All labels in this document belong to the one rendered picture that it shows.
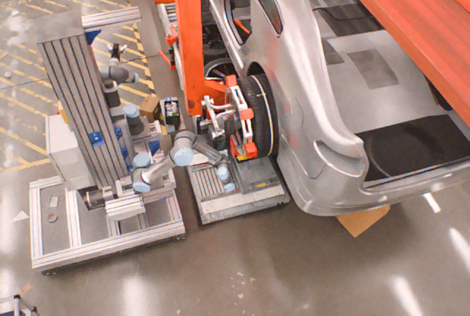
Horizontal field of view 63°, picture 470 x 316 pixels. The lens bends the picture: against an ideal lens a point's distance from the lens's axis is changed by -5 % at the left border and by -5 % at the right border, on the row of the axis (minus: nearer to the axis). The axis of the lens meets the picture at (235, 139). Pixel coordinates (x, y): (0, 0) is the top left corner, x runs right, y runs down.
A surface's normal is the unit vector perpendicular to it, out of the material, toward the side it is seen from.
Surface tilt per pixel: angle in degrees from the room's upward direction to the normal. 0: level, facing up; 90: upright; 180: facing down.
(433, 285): 0
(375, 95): 22
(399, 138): 0
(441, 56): 0
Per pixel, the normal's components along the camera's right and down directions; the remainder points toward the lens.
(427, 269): 0.02, -0.63
